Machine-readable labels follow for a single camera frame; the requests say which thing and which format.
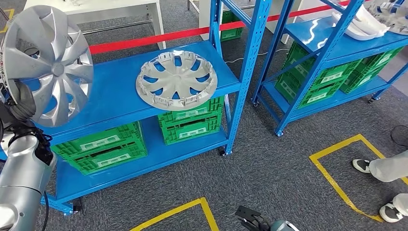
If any white moulded plastic part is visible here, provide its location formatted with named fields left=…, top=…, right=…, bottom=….
left=331, top=0, right=391, bottom=41

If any blue metal shelf rack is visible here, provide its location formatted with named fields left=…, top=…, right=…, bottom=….
left=0, top=0, right=273, bottom=217
left=252, top=0, right=408, bottom=138

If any red barrier belt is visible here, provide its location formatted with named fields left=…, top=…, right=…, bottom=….
left=89, top=0, right=351, bottom=55

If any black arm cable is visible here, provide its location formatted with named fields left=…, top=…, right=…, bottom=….
left=30, top=126, right=55, bottom=167

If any silver wheel cover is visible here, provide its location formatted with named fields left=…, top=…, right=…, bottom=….
left=0, top=4, right=94, bottom=128
left=366, top=0, right=408, bottom=35
left=136, top=50, right=218, bottom=111

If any white floor cable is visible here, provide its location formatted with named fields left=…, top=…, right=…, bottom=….
left=224, top=48, right=288, bottom=64

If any white table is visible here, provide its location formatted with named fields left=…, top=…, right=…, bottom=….
left=24, top=0, right=167, bottom=50

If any person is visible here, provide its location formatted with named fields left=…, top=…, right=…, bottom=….
left=352, top=150, right=408, bottom=224

